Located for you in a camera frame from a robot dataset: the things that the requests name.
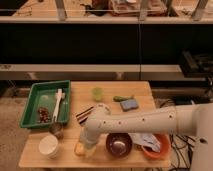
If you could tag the white paper cup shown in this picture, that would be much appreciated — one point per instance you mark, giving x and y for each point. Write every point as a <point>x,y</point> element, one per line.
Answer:
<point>48,146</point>

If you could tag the green plastic tray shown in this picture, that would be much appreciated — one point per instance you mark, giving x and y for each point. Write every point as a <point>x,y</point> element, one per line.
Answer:
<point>43,95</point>

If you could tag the striped black white block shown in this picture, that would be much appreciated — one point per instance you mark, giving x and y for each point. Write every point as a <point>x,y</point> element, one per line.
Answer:
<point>82,117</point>

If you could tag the dark purple bowl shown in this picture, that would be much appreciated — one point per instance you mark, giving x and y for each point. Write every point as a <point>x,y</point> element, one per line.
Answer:
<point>118,145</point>

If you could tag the black equipment on shelf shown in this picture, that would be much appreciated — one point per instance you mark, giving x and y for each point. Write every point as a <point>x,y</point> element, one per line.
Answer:
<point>196,66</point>

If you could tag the orange bowl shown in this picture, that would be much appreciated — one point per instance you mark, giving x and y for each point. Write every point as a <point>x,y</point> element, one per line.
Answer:
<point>165,148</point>

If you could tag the small metal cup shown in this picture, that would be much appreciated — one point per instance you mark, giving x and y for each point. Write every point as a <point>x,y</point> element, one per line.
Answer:
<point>57,130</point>

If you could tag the red brown small object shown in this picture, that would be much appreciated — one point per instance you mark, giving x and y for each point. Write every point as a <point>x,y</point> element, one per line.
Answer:
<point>43,115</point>

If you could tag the yellow apple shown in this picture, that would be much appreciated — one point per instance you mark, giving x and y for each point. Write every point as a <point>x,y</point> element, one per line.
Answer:
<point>80,150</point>

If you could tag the white crumpled cloth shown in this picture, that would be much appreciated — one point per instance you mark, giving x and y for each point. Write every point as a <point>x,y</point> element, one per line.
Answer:
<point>147,140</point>

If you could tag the green plastic cup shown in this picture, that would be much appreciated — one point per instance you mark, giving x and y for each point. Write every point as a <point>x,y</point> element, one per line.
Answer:
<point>97,94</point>

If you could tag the metal shelf rack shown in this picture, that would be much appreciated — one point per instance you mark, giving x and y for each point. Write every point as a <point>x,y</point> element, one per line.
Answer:
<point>102,39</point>

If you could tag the blue sponge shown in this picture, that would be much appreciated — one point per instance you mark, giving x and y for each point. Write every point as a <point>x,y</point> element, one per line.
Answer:
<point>129,104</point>

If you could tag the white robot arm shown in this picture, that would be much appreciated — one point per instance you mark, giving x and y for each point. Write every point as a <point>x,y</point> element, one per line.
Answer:
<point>193,120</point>

